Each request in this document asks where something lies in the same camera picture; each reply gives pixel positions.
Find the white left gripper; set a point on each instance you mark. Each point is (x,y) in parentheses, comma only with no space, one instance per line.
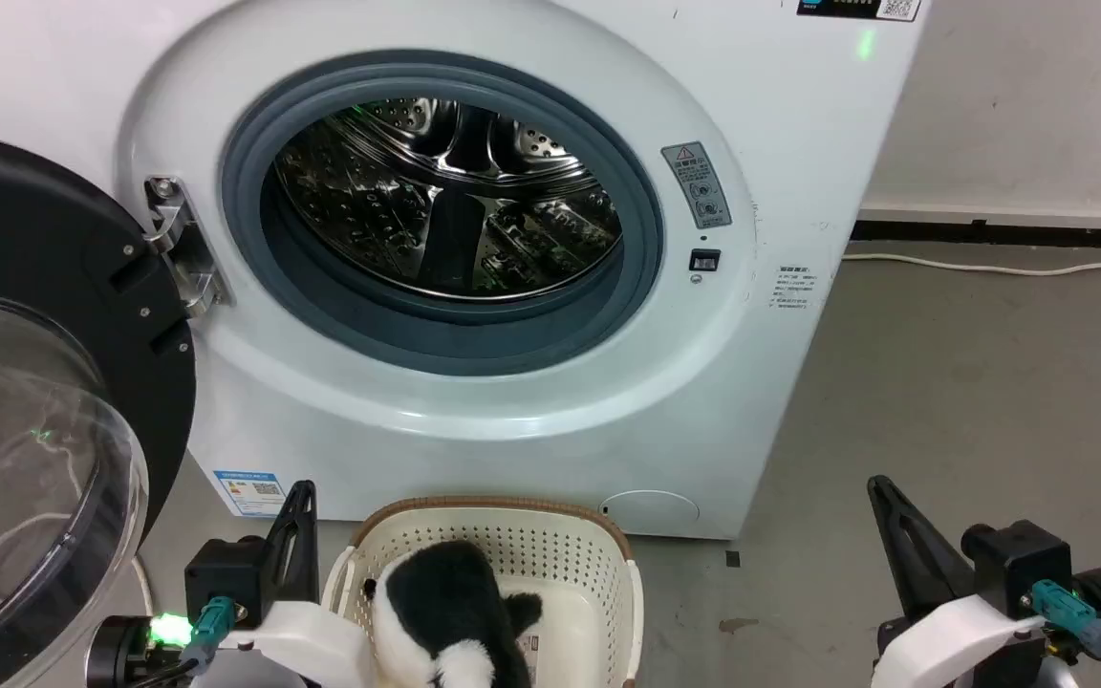
(302,650)

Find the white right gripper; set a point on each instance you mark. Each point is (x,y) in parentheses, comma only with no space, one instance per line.
(942,640)

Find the white front-load washing machine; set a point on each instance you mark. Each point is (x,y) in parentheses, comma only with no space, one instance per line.
(512,420)

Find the blue energy label sticker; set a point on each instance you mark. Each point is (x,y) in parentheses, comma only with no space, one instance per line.
(249,492)

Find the black and white panda plush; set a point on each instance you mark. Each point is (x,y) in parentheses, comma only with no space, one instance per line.
(436,592)

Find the black left wrist motor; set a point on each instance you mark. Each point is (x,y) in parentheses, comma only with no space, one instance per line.
(116,655)

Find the white laundry basket brown rim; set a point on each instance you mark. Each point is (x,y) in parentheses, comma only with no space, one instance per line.
(531,545)

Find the grey rubber door gasket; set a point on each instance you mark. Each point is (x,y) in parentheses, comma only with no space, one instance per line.
(321,306)

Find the round drain filter cover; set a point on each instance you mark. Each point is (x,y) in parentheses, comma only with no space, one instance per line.
(651,513)

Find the small text label sticker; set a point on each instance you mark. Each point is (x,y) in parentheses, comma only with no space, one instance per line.
(792,287)

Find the metal washer door hinge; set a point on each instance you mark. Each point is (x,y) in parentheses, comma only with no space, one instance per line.
(180,244)

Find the black baseboard strip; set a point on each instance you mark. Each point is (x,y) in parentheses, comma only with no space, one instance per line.
(990,234)

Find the steel perforated washer drum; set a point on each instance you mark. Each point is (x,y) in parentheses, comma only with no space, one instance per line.
(398,220)

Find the black door latch socket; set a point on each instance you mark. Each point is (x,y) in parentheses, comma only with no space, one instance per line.
(704,259)

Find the black round glass washer door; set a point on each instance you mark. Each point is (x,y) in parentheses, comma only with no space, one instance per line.
(34,229)

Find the grey warning label sticker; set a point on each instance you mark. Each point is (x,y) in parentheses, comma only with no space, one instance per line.
(697,186)

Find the black QR code sticker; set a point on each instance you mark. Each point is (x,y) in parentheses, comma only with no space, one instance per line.
(856,8)

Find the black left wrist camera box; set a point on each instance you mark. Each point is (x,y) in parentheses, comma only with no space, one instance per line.
(226,573)

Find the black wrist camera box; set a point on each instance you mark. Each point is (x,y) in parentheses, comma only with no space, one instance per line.
(226,573)
(1019,559)

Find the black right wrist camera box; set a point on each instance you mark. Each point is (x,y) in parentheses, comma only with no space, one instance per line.
(1019,559)

